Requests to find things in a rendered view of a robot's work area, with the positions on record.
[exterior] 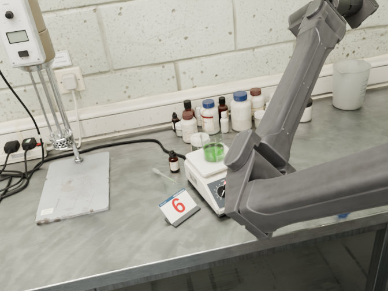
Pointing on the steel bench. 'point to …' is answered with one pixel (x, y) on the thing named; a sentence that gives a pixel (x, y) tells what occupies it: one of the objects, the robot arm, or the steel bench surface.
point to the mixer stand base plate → (75, 188)
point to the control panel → (216, 191)
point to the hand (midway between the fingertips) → (369, 2)
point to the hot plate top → (196, 160)
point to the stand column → (64, 116)
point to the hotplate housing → (198, 181)
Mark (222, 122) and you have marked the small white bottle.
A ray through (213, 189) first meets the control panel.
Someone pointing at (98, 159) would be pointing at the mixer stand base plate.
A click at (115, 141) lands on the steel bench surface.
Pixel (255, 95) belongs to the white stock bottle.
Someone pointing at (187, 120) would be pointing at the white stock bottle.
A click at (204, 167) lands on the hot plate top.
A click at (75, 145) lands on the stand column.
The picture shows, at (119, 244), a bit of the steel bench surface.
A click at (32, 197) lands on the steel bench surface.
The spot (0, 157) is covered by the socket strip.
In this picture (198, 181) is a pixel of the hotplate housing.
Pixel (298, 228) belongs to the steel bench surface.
